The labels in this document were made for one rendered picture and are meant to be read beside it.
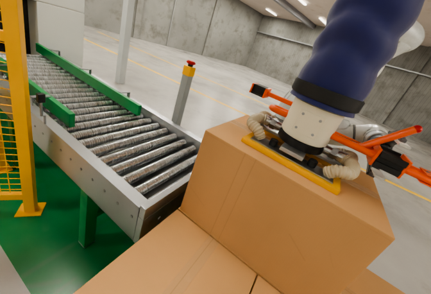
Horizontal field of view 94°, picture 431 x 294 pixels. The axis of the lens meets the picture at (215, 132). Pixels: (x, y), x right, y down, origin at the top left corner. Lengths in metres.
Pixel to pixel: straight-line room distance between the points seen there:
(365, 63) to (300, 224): 0.49
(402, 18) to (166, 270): 0.97
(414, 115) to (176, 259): 13.74
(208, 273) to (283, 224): 0.31
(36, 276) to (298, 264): 1.19
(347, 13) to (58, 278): 1.58
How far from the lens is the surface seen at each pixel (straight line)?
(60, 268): 1.45
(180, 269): 0.81
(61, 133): 1.27
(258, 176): 0.68
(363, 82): 0.71
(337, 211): 0.68
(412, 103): 14.09
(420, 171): 0.87
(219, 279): 0.83
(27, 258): 1.51
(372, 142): 0.80
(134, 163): 1.15
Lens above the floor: 1.24
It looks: 24 degrees down
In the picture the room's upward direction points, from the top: 19 degrees clockwise
